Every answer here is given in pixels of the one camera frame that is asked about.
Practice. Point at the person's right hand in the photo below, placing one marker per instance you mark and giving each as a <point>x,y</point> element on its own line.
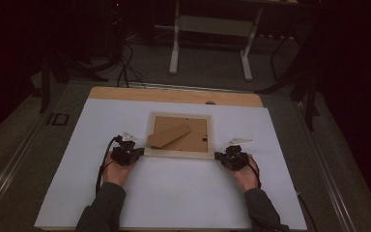
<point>249,177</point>

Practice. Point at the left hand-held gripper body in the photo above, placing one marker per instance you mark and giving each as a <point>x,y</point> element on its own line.
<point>124,156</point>

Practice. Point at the wooden picture frame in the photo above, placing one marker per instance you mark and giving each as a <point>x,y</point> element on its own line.
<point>196,129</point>

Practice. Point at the black floor socket plate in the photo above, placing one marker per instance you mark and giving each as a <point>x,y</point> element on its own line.
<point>58,119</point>

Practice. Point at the person's left hand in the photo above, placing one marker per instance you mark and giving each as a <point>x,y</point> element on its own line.
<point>116,174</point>

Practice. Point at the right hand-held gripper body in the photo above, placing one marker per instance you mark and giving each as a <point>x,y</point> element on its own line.
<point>236,159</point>

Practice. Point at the black metal stand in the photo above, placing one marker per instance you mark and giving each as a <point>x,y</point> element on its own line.
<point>310,103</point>
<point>45,87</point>

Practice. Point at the white table sheet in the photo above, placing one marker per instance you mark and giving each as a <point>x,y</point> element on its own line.
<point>190,193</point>

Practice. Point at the white metal desk frame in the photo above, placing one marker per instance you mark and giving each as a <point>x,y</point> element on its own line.
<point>174,48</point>

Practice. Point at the metal floor rail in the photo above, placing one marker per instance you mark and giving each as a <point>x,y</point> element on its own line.
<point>328,174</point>
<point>6,177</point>

